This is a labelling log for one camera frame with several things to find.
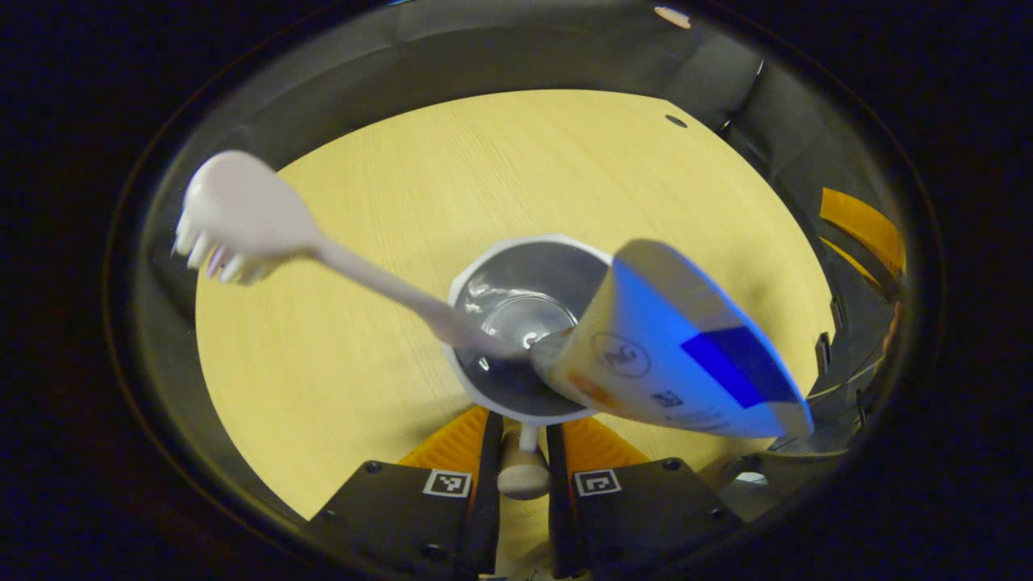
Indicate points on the black backdrop cloth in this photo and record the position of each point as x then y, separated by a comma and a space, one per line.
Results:
282, 121

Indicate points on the white and blue toothpaste tube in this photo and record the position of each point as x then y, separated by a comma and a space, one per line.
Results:
670, 347

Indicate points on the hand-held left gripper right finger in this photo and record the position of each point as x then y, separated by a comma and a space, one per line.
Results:
646, 520

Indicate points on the white toothbrush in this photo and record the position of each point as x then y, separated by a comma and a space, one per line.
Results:
242, 210

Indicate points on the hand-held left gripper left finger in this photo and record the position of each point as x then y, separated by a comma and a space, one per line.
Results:
403, 520

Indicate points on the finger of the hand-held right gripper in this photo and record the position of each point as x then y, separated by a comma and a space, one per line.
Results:
867, 230

